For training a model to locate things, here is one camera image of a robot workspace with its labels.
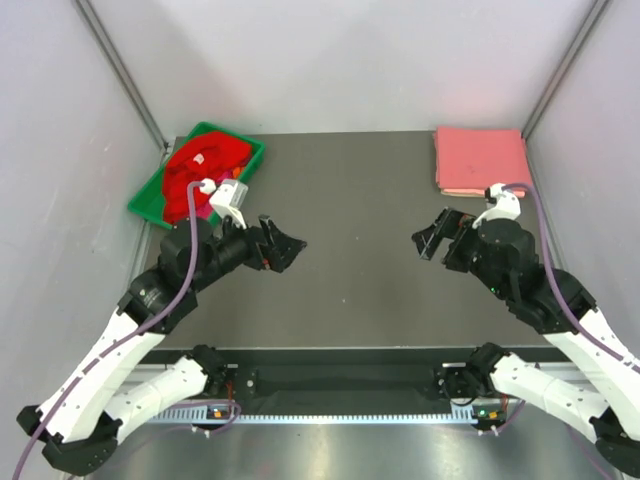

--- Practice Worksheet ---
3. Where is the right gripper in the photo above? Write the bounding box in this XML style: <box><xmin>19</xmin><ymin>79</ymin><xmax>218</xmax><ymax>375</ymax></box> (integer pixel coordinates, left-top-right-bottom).
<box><xmin>410</xmin><ymin>206</ymin><xmax>507</xmax><ymax>299</ymax></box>

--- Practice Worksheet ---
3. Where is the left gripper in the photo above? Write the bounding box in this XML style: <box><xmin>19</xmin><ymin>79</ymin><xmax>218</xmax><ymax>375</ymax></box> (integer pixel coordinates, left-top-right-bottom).
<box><xmin>190</xmin><ymin>207</ymin><xmax>307</xmax><ymax>292</ymax></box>

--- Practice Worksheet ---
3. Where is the red t shirt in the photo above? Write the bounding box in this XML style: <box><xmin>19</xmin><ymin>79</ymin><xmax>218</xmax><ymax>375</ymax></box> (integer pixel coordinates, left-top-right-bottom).
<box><xmin>161</xmin><ymin>131</ymin><xmax>252</xmax><ymax>225</ymax></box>

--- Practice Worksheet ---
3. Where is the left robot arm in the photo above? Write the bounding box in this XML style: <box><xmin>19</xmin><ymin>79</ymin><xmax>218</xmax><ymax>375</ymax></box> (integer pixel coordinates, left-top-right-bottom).
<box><xmin>17</xmin><ymin>215</ymin><xmax>307</xmax><ymax>477</ymax></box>

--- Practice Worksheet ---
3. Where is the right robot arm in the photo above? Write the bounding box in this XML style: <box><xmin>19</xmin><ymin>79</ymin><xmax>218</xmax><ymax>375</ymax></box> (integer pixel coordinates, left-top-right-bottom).
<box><xmin>411</xmin><ymin>208</ymin><xmax>639</xmax><ymax>477</ymax></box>

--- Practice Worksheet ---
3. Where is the folded pink t shirt stack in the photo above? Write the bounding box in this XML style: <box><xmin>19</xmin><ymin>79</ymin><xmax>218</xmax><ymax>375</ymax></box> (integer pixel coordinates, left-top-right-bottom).
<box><xmin>434</xmin><ymin>127</ymin><xmax>532</xmax><ymax>197</ymax></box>

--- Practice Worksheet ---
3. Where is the magenta t shirt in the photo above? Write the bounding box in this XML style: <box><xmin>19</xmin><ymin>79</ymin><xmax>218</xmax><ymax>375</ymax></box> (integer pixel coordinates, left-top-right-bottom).
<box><xmin>196</xmin><ymin>202</ymin><xmax>215</xmax><ymax>220</ymax></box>

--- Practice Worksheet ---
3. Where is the green plastic bin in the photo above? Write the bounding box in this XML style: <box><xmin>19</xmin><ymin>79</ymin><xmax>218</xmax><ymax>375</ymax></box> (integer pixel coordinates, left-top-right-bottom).
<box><xmin>128</xmin><ymin>122</ymin><xmax>265</xmax><ymax>229</ymax></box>

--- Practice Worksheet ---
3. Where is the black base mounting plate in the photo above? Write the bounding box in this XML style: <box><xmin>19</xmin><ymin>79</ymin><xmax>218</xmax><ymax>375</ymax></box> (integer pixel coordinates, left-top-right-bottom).
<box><xmin>169</xmin><ymin>364</ymin><xmax>521</xmax><ymax>404</ymax></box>

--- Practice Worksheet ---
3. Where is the grey slotted cable duct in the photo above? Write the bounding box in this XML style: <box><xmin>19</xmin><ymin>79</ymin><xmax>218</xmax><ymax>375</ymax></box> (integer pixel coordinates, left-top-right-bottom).
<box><xmin>149</xmin><ymin>405</ymin><xmax>502</xmax><ymax>426</ymax></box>

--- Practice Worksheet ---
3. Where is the right corner aluminium post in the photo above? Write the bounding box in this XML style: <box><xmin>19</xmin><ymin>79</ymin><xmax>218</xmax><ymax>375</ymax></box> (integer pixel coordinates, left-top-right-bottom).
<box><xmin>521</xmin><ymin>0</ymin><xmax>611</xmax><ymax>140</ymax></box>

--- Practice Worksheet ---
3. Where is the corner aluminium post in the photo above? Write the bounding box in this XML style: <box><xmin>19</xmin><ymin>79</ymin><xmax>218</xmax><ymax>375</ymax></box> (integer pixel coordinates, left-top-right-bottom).
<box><xmin>521</xmin><ymin>0</ymin><xmax>611</xmax><ymax>140</ymax></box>
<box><xmin>72</xmin><ymin>0</ymin><xmax>169</xmax><ymax>151</ymax></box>

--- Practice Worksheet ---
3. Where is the left corner aluminium post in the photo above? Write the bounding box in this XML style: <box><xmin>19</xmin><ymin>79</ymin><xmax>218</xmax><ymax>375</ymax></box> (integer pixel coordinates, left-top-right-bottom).
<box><xmin>72</xmin><ymin>0</ymin><xmax>169</xmax><ymax>151</ymax></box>

